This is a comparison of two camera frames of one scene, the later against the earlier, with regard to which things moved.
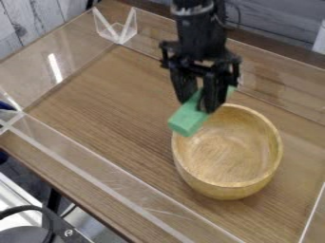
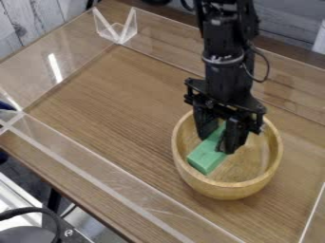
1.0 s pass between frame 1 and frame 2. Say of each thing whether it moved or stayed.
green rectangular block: moved
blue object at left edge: stayed
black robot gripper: moved
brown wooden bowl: stayed
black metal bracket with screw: stayed
